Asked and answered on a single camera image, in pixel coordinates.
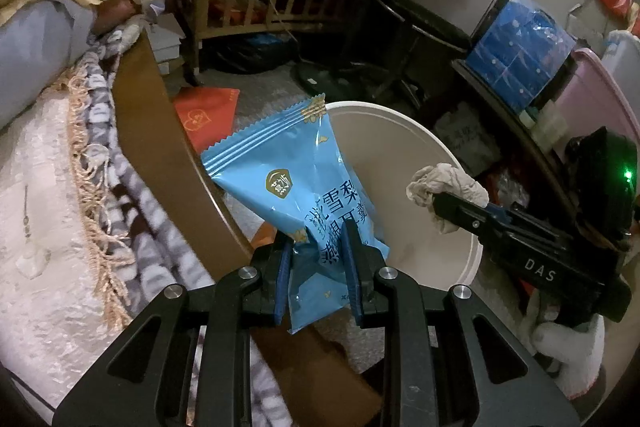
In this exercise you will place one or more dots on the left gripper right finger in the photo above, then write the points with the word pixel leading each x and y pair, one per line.
pixel 351 245

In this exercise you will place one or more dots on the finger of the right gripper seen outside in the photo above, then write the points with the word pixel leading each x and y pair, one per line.
pixel 488 222

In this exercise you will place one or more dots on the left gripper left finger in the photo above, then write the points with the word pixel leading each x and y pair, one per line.
pixel 280 299

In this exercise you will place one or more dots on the white tissue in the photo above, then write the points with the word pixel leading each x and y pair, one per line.
pixel 444 178

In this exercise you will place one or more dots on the blue snack wrapper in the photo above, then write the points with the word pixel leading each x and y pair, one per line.
pixel 288 169

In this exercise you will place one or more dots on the white round trash bin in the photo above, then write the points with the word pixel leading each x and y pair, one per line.
pixel 385 149

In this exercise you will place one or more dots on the gloved right hand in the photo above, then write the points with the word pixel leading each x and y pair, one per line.
pixel 578 351

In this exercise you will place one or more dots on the grey white patterned blanket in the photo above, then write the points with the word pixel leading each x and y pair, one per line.
pixel 162 255

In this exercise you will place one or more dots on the pink plastic tub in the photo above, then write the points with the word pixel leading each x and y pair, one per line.
pixel 590 100

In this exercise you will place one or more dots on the blue plastic package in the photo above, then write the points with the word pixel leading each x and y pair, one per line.
pixel 520 53

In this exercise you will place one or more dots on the red paper bag on floor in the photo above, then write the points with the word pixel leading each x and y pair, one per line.
pixel 206 114

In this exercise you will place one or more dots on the light blue quilt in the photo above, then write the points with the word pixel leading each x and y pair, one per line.
pixel 44 38

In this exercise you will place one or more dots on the brown wooden bed frame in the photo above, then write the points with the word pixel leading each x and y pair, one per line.
pixel 317 385

